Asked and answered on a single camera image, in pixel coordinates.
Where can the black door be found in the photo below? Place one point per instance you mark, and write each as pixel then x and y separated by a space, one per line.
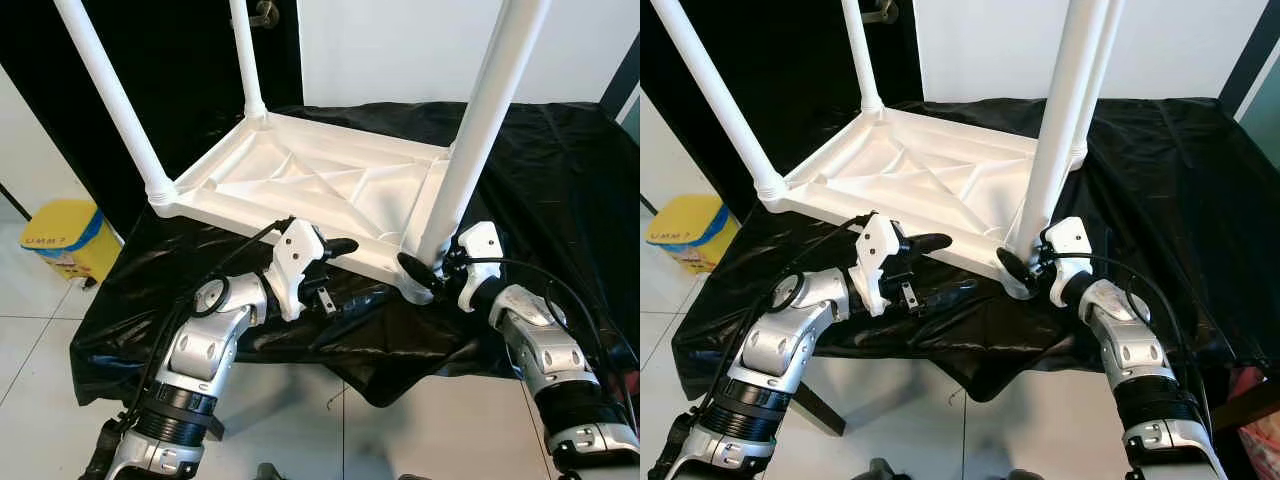
pixel 180 70
pixel 790 70

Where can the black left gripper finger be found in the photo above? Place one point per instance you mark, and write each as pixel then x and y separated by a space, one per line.
pixel 952 294
pixel 360 300
pixel 342 246
pixel 930 242

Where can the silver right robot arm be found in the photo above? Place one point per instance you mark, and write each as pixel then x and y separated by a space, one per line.
pixel 1135 350
pixel 545 350

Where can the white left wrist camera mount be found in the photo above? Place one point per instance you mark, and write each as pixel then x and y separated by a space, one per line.
pixel 880 250
pixel 295 255

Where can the pink plastic bag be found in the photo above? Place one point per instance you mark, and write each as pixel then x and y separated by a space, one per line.
pixel 1262 410

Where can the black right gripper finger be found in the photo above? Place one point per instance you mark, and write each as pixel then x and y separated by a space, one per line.
pixel 1015 268
pixel 420 273

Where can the yellow cardboard box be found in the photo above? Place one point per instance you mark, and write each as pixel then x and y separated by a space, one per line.
pixel 65 245
pixel 690 235

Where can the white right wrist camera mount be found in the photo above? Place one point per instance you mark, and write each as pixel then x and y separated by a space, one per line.
pixel 1068 238
pixel 478 245

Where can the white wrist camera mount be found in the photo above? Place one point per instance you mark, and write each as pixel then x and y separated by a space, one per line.
pixel 880 250
pixel 295 255
pixel 478 245
pixel 1068 238

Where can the grey robot left foot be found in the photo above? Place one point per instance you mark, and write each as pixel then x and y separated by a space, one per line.
pixel 880 471
pixel 270 472

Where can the white plastic table top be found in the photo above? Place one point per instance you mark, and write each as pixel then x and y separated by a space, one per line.
pixel 300 180
pixel 900 175

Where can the black plastic table cover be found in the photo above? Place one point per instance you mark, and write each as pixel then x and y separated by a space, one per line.
pixel 1180 220
pixel 560 200

